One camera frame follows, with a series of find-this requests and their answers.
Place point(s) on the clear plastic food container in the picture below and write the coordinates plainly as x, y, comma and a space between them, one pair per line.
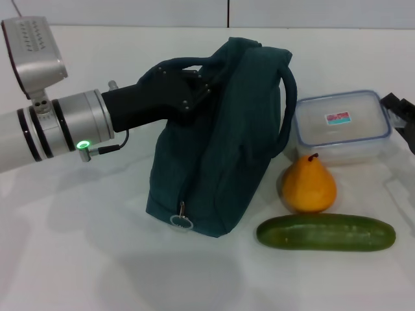
340, 136

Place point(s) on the yellow orange pear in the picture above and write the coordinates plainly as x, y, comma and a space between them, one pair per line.
308, 188

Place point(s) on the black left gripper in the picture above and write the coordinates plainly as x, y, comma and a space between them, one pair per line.
155, 97

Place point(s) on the dark teal insulated bag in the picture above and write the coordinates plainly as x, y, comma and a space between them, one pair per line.
214, 155

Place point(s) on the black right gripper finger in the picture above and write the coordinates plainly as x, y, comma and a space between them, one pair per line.
390, 102
409, 139

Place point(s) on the green cucumber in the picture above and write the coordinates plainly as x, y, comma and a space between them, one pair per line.
324, 233

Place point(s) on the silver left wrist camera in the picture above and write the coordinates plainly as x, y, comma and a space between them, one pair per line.
35, 58

